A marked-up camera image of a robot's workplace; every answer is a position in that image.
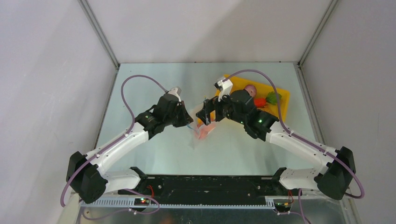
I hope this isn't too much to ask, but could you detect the peach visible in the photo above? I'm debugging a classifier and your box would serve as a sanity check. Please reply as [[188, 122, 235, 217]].
[[196, 123, 216, 140]]

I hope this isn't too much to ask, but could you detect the clear zip top bag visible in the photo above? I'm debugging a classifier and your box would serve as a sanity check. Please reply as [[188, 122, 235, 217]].
[[187, 103, 216, 149]]

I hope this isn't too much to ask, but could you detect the red carrot with leaves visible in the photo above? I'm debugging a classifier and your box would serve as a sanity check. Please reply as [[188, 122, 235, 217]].
[[254, 91, 282, 108]]

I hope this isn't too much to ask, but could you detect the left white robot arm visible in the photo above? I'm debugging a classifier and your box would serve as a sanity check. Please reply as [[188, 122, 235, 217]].
[[66, 88, 193, 203]]

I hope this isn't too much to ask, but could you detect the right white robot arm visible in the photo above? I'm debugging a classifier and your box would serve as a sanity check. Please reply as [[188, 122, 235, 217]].
[[196, 90, 356, 200]]

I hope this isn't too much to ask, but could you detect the purple onion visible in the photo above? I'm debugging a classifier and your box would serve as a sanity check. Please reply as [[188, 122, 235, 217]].
[[244, 84, 257, 98]]

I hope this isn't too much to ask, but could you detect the yellow plastic tray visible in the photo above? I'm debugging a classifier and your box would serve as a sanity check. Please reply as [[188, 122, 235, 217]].
[[215, 74, 291, 122]]

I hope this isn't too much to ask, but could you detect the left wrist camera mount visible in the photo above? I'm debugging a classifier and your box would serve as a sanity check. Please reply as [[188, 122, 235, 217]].
[[167, 86, 182, 102]]

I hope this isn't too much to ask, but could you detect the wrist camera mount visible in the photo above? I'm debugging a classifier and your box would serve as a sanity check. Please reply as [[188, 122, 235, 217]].
[[167, 86, 182, 102], [214, 77, 233, 102]]

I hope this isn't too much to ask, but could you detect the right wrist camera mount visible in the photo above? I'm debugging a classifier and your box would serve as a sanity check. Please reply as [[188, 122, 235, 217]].
[[214, 77, 233, 102]]

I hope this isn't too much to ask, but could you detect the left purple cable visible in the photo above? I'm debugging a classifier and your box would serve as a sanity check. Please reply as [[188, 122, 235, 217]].
[[60, 75, 169, 221]]

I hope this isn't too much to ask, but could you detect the purple cable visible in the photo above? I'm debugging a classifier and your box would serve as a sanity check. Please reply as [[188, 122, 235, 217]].
[[60, 75, 169, 221], [222, 69, 366, 224]]

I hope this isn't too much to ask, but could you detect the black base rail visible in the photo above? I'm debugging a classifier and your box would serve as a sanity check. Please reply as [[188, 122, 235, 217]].
[[134, 175, 298, 206]]

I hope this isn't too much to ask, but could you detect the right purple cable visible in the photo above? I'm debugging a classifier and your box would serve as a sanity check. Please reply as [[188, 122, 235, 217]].
[[222, 69, 366, 224]]

